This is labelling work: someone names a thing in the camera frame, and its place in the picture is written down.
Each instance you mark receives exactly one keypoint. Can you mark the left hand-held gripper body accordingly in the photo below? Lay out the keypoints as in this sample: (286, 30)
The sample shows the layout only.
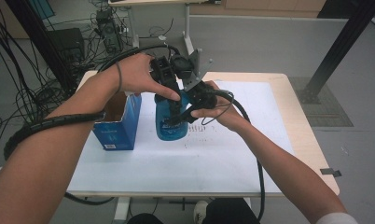
(165, 70)

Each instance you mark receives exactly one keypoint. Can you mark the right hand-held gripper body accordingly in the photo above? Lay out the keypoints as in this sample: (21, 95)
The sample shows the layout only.
(202, 95)

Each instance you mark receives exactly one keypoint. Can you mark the blue bottle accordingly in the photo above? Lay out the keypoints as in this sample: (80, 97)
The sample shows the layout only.
(171, 132)

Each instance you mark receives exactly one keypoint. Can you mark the blue cardboard box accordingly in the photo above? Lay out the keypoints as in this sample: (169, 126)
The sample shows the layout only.
(120, 133)

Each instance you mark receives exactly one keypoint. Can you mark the person's left hand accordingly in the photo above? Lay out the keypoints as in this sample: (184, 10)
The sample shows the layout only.
(136, 74)

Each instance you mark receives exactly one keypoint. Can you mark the person's right hand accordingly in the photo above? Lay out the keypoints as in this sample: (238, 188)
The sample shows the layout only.
(227, 115)

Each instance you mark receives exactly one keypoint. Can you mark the white desk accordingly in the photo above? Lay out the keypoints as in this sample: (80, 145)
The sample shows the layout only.
(187, 25)

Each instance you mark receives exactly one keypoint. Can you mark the white table sheet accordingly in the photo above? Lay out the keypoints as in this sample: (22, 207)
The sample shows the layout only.
(191, 168)

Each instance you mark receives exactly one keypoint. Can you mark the computer tower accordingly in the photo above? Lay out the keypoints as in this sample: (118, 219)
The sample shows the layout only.
(109, 29)

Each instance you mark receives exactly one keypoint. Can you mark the person's white shoe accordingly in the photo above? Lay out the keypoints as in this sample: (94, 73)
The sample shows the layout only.
(201, 211)

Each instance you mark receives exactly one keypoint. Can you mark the black box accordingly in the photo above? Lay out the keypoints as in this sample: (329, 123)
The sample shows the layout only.
(67, 43)

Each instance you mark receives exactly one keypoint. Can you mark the person's black pants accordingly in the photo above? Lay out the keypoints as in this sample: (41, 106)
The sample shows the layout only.
(229, 213)

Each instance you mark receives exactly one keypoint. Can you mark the wooden table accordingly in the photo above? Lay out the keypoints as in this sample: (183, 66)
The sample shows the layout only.
(303, 124)

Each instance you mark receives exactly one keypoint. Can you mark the black stand pole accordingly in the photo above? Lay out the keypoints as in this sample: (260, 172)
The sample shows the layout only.
(42, 40)

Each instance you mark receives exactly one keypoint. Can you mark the grey floor mat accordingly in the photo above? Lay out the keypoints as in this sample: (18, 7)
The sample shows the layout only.
(328, 109)

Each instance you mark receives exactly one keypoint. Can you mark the grey tape piece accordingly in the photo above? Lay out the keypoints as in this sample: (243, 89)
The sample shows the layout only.
(330, 171)

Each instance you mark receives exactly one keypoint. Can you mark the white sleeve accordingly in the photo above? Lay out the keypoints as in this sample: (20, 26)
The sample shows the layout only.
(336, 218)

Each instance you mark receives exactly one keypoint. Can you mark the black metal post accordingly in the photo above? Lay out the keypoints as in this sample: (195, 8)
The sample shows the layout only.
(341, 43)

